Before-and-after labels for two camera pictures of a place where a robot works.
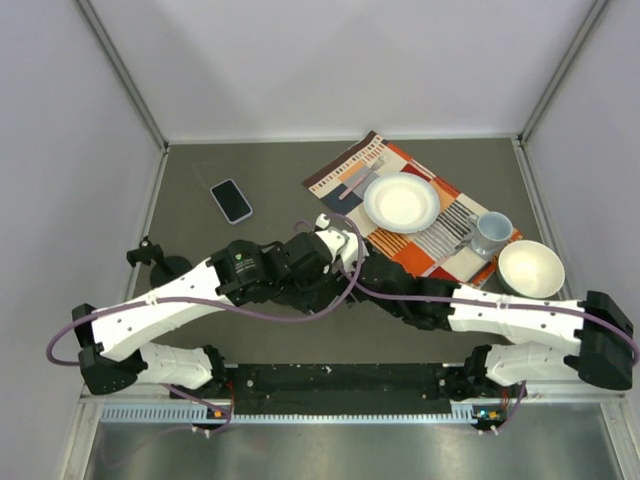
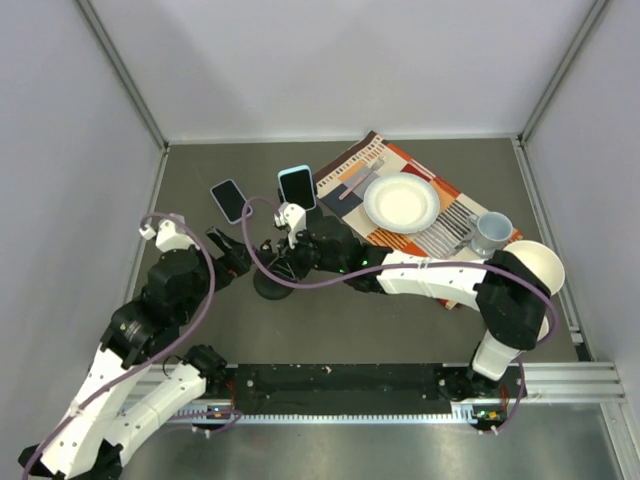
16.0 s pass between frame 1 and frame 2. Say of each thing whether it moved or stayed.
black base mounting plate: stayed
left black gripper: moved
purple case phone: stayed
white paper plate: stayed
